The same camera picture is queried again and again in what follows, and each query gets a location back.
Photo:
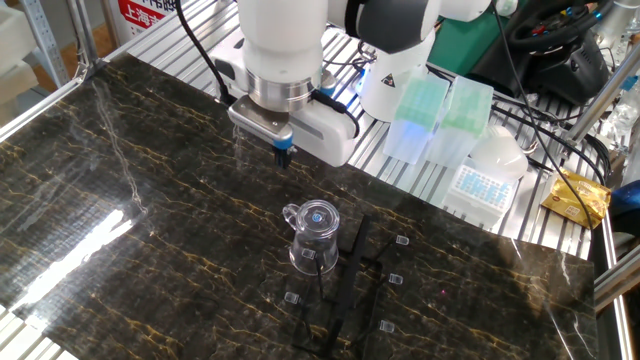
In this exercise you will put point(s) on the black steering wheel controller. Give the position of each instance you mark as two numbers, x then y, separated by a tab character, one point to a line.
550	55

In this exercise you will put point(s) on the green cutting mat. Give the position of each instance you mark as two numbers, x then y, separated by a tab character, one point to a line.
460	50

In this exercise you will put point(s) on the gold snack packet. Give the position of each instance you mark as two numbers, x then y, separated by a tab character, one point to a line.
575	197

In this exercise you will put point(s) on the aluminium frame bar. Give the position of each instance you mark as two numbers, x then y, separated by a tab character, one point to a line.
600	95

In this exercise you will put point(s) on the red and white sign box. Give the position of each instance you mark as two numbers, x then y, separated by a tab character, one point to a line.
142	17

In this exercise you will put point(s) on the clear plastic storage box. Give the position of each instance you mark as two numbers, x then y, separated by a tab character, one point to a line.
480	192

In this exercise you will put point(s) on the white foam box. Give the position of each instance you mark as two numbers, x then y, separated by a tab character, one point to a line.
15	35

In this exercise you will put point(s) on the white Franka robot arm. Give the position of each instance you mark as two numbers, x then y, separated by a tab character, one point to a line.
280	30

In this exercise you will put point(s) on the green pipette tip box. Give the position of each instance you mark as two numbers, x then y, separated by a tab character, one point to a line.
462	120
417	115

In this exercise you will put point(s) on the grey perforated shelf upright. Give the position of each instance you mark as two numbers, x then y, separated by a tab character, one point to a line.
42	40

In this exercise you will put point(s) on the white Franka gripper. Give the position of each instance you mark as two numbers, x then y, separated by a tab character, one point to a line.
325	135

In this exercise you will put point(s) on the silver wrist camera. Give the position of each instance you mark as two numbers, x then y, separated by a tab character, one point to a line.
257	122

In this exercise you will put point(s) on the white plastic dome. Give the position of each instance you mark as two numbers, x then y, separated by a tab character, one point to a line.
500	152

